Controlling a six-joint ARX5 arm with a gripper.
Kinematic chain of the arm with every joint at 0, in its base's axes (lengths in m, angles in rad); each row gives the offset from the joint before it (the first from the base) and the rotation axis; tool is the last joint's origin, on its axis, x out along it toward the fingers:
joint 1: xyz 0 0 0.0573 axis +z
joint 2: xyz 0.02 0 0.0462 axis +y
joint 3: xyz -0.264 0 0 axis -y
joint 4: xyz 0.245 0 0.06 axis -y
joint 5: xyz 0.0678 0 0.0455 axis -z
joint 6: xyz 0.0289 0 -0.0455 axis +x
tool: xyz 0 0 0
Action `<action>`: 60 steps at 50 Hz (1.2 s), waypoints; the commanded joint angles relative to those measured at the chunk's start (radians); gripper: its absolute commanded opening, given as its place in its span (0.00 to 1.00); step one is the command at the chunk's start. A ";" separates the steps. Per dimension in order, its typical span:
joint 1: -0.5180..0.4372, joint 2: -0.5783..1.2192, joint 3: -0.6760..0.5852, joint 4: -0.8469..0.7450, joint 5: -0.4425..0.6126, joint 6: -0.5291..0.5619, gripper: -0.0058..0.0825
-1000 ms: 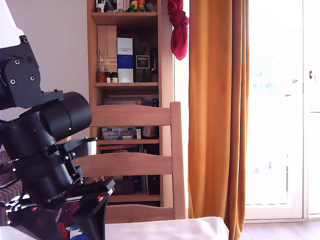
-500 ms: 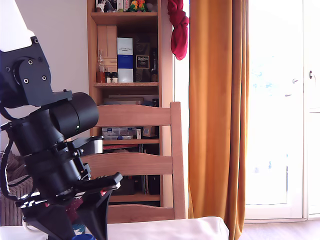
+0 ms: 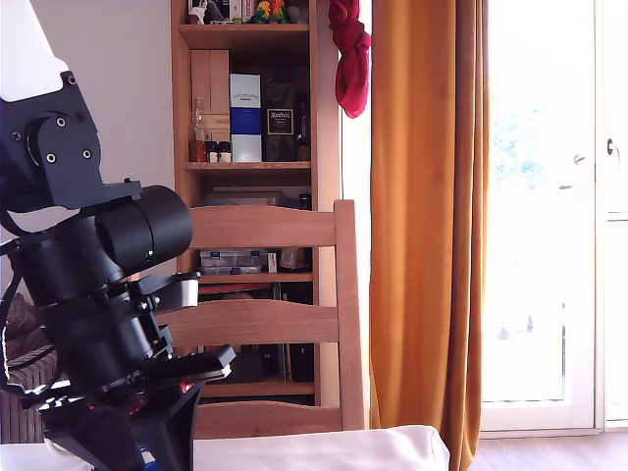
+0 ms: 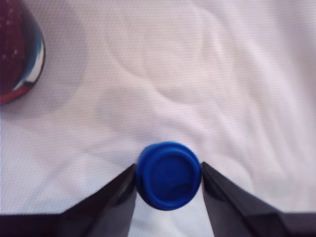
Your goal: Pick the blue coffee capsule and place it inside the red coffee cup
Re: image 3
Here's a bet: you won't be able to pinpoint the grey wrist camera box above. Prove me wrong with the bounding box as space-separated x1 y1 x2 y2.
128 271 202 360

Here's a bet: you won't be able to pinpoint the black storage box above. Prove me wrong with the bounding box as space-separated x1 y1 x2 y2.
228 350 266 385

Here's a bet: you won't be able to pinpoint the blue and white box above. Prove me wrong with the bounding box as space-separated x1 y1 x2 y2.
229 73 263 163

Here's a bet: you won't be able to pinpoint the brown paper packet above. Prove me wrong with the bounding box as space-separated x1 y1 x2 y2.
278 247 310 273

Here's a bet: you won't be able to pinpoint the brown corduroy cushion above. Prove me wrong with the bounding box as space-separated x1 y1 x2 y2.
5 292 53 367

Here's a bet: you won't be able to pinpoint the clear plastic storage boxes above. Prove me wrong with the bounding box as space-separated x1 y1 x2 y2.
198 248 269 276

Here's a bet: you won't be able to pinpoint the white tablecloth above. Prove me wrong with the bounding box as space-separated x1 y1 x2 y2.
0 424 451 471

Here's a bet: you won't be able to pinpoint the red book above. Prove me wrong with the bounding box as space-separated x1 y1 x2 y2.
197 283 274 295

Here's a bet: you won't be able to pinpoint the knotted red cloth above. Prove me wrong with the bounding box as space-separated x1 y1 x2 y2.
327 0 372 120

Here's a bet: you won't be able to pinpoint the orange curtain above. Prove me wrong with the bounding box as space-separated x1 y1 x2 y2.
368 0 491 471

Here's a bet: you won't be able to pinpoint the wooden slat-back chair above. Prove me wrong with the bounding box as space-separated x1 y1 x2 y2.
155 198 367 440

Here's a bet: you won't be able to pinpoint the light wooden drawer box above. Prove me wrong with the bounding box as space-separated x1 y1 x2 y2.
190 49 231 146

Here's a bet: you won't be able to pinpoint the dark glass bottle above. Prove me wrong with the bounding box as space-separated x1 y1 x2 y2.
294 95 312 162

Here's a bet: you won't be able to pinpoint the grey corduroy sofa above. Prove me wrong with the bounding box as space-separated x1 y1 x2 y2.
0 342 68 445

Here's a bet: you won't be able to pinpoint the clear glass bottle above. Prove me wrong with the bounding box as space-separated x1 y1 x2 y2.
191 96 206 142

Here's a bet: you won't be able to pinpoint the white balcony door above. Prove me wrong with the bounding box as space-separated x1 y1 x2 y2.
479 0 628 436

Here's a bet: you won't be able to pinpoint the colourful parrot figurine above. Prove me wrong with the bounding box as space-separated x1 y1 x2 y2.
247 0 288 25

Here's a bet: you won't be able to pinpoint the black whisky box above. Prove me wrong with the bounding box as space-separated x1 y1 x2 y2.
261 72 297 163

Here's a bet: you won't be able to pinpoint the tall wooden bookshelf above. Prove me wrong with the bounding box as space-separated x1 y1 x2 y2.
170 0 342 408

